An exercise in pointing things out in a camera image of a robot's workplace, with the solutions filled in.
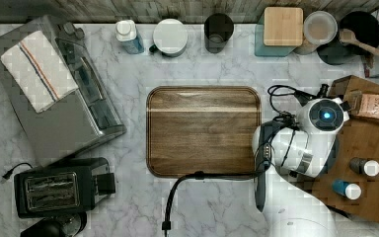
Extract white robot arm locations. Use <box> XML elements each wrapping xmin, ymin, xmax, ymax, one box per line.
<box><xmin>252</xmin><ymin>98</ymin><xmax>349</xmax><ymax>237</ymax></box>

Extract wooden cutting board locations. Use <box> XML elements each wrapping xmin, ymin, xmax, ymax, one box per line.
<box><xmin>146</xmin><ymin>86</ymin><xmax>262</xmax><ymax>178</ymax></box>

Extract dark grey cup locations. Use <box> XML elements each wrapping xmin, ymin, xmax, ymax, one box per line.
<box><xmin>204</xmin><ymin>13</ymin><xmax>234</xmax><ymax>53</ymax></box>

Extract silver toaster oven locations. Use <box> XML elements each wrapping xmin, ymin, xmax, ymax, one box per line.
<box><xmin>0</xmin><ymin>15</ymin><xmax>126</xmax><ymax>166</ymax></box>

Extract blue bottle white cap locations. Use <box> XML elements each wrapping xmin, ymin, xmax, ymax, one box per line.
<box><xmin>115</xmin><ymin>20</ymin><xmax>144</xmax><ymax>54</ymax></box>

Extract teal box wooden lid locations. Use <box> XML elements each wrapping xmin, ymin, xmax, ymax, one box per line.
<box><xmin>254</xmin><ymin>7</ymin><xmax>303</xmax><ymax>57</ymax></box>

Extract black silver toaster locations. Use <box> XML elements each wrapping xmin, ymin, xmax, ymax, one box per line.
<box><xmin>14</xmin><ymin>157</ymin><xmax>115</xmax><ymax>218</ymax></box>

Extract striped white dish towel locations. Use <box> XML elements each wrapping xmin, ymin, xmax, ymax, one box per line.
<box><xmin>0</xmin><ymin>31</ymin><xmax>78</xmax><ymax>114</ymax></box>

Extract black coffee grinder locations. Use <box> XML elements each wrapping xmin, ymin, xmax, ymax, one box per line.
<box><xmin>20</xmin><ymin>212</ymin><xmax>87</xmax><ymax>237</ymax></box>

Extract round container white lid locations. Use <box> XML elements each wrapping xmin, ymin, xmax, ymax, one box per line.
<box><xmin>294</xmin><ymin>11</ymin><xmax>338</xmax><ymax>55</ymax></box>

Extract blue spice can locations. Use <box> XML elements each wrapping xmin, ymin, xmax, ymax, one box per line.
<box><xmin>332</xmin><ymin>179</ymin><xmax>362</xmax><ymax>200</ymax></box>

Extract wooden spoon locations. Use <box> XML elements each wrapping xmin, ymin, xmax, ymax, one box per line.
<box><xmin>340</xmin><ymin>29</ymin><xmax>379</xmax><ymax>56</ymax></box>

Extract brown tea packets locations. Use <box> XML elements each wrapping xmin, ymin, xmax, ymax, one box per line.
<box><xmin>357</xmin><ymin>93</ymin><xmax>379</xmax><ymax>121</ymax></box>

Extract grey spice can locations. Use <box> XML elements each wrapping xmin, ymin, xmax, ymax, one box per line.
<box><xmin>349</xmin><ymin>157</ymin><xmax>379</xmax><ymax>177</ymax></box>

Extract black pot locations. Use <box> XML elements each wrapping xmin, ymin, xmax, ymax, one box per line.
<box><xmin>317</xmin><ymin>11</ymin><xmax>379</xmax><ymax>65</ymax></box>

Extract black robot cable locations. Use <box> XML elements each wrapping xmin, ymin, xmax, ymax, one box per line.
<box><xmin>161</xmin><ymin>84</ymin><xmax>317</xmax><ymax>237</ymax></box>

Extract toaster power cord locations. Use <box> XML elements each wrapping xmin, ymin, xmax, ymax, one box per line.
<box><xmin>1</xmin><ymin>162</ymin><xmax>34</xmax><ymax>182</ymax></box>

